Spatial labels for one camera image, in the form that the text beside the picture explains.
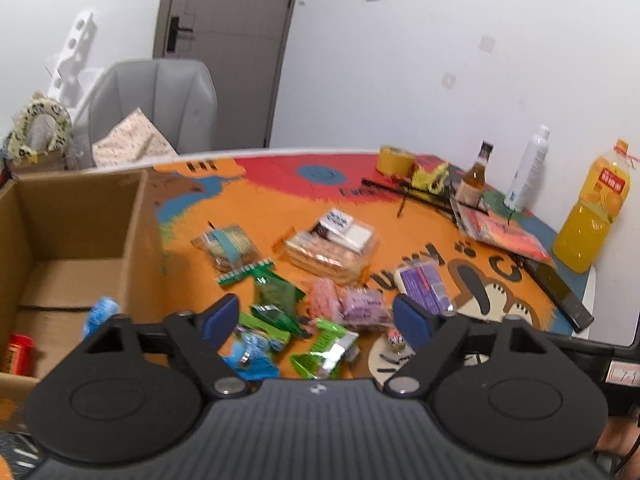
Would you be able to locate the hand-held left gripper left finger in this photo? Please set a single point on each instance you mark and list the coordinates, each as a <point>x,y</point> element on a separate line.
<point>222,314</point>

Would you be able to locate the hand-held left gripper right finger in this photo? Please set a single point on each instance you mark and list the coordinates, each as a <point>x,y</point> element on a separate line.
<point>410,317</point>

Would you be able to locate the clear orange-edged biscuit packet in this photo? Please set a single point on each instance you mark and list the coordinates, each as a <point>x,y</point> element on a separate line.
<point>320,260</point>

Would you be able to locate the brown cardboard box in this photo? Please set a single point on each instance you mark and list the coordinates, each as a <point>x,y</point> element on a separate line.
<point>75,220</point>

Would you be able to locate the small round wrapped candy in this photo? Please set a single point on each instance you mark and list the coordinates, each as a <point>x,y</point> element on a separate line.
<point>397,340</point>

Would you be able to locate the purple white snack packet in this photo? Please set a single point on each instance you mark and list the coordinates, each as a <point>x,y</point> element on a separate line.
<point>424,285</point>

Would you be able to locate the bright green snack packet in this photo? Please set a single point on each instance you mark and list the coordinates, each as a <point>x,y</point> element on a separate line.
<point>267,321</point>

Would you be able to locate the green white strip packet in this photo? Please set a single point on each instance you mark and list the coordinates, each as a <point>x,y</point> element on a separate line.
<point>245,272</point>

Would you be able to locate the lilac snack packet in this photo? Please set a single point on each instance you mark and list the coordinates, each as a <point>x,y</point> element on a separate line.
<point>364,306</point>

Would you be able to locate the blue crinkled snack packet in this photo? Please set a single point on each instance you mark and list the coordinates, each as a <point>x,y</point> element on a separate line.
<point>255,355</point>

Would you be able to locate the dark green snack packet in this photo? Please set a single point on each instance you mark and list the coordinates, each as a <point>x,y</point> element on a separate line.
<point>277,295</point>

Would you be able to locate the blue striped cracker packet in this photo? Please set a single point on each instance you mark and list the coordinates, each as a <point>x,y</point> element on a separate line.
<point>227,247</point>

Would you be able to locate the pink snack packet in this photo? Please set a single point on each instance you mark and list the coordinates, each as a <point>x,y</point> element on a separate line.
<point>324,300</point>

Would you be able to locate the green silver snack packet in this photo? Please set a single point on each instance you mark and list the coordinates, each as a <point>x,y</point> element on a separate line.
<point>325,352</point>

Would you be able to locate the white brown boxed snack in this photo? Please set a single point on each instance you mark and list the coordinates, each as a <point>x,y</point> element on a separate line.
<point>342,227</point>

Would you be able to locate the light blue snack packet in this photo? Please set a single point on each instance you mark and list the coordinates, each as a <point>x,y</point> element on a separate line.
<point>100,312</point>

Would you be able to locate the red printed booklet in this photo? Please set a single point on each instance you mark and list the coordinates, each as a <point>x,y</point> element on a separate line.
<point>505,235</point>

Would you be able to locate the colourful printed table mat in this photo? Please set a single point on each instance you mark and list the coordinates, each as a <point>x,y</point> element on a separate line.
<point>300,200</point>

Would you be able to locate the yellow green mesh packet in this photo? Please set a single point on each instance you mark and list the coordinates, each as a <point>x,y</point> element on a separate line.
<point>429,175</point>

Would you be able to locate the brown glass bottle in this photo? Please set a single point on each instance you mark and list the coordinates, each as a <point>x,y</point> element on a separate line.
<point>475,180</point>

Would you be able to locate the black flat remote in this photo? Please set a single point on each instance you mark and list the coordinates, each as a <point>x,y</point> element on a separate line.
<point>560,290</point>

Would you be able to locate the yellow tape roll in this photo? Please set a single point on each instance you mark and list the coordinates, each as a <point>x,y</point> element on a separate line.
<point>395,160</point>

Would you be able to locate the white spray bottle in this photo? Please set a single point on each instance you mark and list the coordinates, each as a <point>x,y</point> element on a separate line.
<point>527,170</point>

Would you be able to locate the black object with white label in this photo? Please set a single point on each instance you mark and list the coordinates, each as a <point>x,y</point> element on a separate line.
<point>600,360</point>

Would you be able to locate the polka dot cushion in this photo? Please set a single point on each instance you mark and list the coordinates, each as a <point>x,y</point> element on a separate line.
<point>132,140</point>

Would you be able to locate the red can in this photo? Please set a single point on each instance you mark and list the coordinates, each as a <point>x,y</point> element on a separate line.
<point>19,356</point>

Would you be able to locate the orange juice bottle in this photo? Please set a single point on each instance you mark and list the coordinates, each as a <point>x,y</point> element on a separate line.
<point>592,215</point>

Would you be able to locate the grey padded chair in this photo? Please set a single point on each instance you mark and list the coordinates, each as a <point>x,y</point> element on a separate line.
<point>160,105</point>

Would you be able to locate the grey door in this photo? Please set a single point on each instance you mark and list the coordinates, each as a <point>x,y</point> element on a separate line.
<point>225,60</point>

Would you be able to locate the panda print neck pillow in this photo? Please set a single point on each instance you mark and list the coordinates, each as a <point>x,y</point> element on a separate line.
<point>25,132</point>

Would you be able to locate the white plastic rack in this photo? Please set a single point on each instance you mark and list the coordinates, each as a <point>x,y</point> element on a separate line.
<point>72,55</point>

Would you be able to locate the white wall socket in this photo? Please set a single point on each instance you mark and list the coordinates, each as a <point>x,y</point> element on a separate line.
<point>486,43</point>
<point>448,80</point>

